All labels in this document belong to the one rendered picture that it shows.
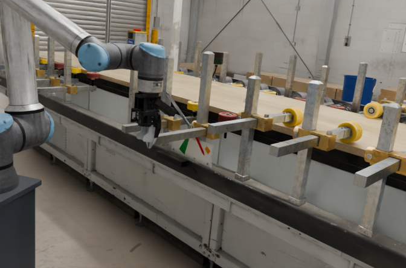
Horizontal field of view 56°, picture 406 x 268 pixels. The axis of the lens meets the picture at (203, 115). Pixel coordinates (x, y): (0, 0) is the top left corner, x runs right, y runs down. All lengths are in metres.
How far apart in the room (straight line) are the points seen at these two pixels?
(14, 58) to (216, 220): 1.18
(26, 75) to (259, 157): 1.03
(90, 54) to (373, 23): 7.98
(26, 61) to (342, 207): 1.35
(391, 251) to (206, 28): 10.66
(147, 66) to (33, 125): 0.59
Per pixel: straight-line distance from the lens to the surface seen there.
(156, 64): 1.32
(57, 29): 1.36
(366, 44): 8.93
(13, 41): 1.68
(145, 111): 1.34
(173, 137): 1.48
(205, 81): 1.60
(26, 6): 1.44
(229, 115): 1.68
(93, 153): 2.92
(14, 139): 1.62
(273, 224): 1.52
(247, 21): 10.61
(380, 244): 1.29
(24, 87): 1.68
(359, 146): 1.51
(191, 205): 2.16
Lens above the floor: 1.27
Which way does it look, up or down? 13 degrees down
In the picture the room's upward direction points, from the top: 6 degrees clockwise
